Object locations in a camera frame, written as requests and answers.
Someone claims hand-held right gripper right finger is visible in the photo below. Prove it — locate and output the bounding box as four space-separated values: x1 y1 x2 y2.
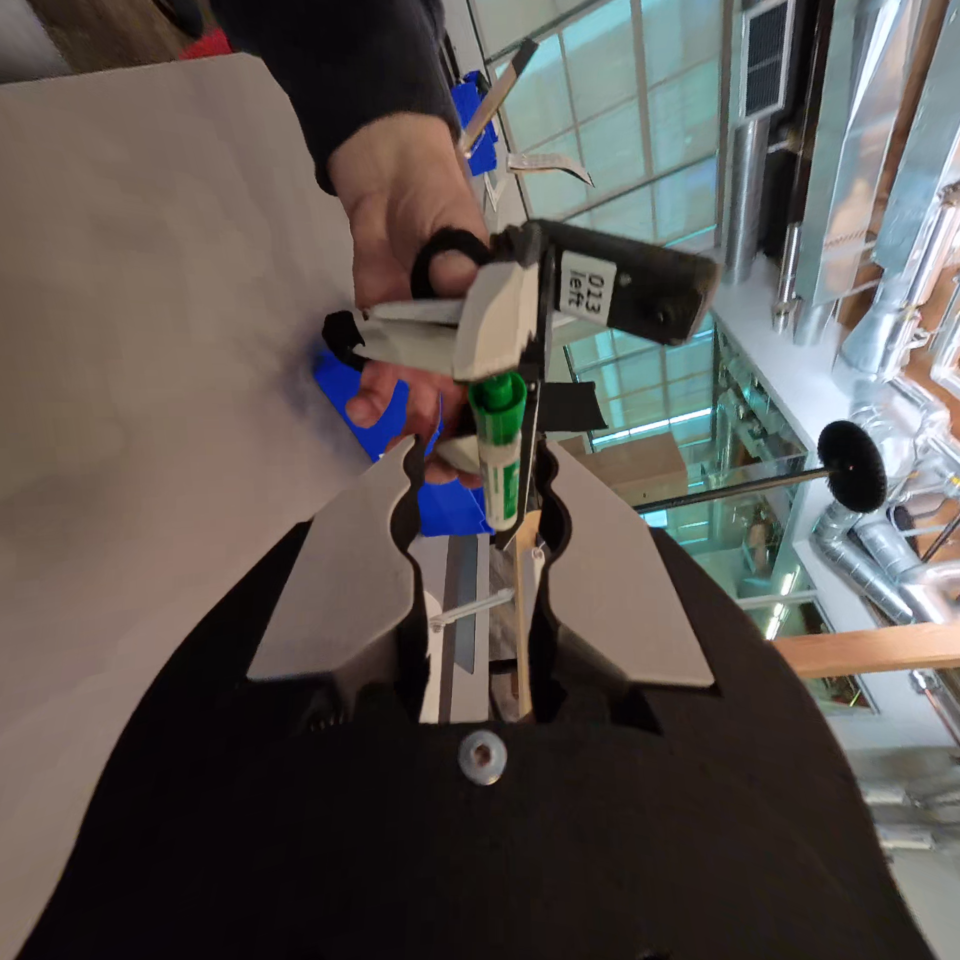
533 435 721 691

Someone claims large blue bin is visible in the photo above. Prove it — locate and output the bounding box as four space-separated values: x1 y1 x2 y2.
311 353 499 538

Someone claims large silver ceiling duct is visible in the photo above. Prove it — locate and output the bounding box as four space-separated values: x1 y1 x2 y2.
795 0 960 376

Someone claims small blue bin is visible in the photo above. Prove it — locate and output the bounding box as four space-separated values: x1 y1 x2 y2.
447 71 505 178

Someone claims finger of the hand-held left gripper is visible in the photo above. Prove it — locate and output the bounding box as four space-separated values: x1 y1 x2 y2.
450 263 544 385

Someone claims wooden ceiling beam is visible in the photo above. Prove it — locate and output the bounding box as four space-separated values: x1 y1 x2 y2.
770 620 960 681

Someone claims ceiling vent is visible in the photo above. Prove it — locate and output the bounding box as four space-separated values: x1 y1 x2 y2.
732 0 799 124

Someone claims silver ceiling pipe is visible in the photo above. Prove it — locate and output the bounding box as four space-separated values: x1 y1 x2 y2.
807 405 960 631

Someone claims cardboard panel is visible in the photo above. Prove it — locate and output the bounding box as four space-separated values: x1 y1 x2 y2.
590 432 694 508

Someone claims person's left forearm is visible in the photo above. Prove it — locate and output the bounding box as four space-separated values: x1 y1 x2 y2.
207 0 460 196

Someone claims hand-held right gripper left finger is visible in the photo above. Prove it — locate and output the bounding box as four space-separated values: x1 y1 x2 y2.
245 435 436 687

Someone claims person's left hand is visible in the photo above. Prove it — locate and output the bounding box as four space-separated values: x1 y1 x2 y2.
321 113 499 484

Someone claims green dry erase marker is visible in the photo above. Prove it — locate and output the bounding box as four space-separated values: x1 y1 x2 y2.
468 371 532 537

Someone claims black board with wooden rim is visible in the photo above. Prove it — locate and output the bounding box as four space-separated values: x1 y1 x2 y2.
500 507 553 724

